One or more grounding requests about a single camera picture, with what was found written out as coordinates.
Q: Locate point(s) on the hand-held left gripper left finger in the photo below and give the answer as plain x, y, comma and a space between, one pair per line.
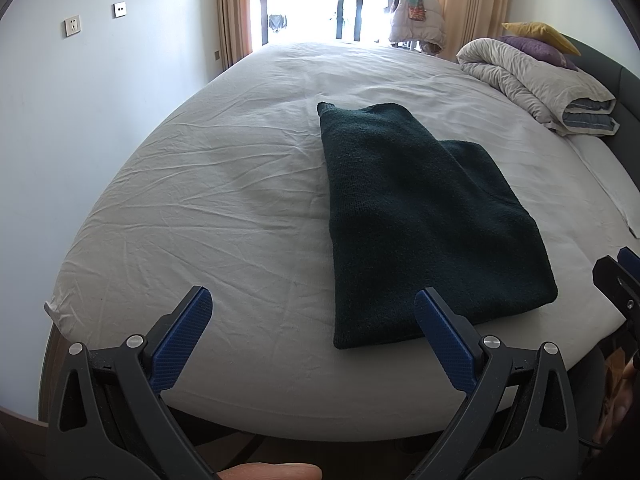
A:
182, 340

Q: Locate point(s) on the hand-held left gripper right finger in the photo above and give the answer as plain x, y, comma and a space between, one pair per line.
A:
445, 340

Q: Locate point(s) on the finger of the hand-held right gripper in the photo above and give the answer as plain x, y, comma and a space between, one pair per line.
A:
617, 280

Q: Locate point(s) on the dark green knit sweater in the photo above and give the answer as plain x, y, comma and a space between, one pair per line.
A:
425, 220

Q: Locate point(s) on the person's left hand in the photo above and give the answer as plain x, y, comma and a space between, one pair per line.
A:
270, 472

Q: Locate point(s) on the bed with white sheet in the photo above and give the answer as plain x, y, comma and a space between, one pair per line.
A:
200, 185

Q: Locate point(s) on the grey rolled duvet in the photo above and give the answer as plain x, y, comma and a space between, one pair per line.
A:
520, 75

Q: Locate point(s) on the purple pillow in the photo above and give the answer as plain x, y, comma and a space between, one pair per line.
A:
535, 50

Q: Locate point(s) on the yellow pillow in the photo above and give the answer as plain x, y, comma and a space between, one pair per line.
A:
542, 32

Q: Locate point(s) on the beige curtain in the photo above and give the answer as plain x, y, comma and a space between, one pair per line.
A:
472, 0
232, 10

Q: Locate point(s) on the white puffer vest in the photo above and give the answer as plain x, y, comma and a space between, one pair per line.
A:
417, 20

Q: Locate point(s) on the small hanging dark garment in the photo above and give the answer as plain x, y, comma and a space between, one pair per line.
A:
278, 22

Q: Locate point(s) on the black framed window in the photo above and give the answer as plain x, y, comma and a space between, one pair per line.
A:
345, 0

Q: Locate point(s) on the beige wall socket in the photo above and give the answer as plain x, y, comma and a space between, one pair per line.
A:
72, 25

